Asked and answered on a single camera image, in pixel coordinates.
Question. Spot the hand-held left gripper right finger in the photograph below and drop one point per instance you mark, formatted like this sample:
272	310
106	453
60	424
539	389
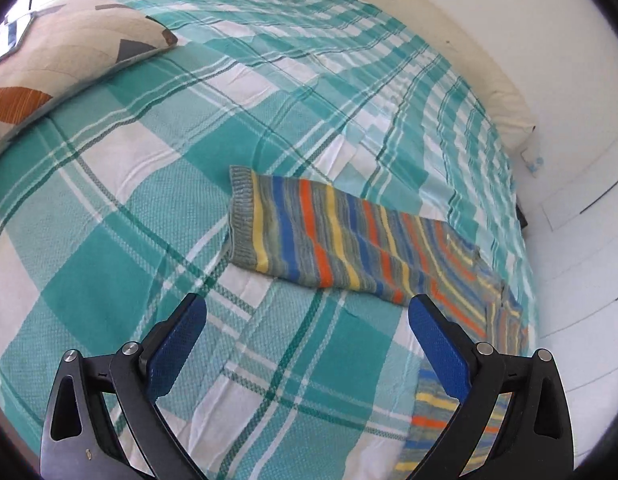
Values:
439	347

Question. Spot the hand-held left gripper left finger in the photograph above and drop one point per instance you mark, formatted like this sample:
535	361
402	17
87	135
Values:
176	347

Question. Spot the striped knit shirt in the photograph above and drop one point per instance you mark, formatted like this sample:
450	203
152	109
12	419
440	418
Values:
339	245

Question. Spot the teal checked blanket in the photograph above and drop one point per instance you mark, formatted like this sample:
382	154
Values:
199	185

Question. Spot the white wardrobe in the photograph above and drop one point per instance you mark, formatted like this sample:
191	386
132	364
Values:
579	240

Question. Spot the patterned beige cushion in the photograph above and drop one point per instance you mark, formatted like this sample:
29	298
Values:
69	55

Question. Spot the white wall socket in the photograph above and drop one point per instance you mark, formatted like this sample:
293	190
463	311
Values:
534	162

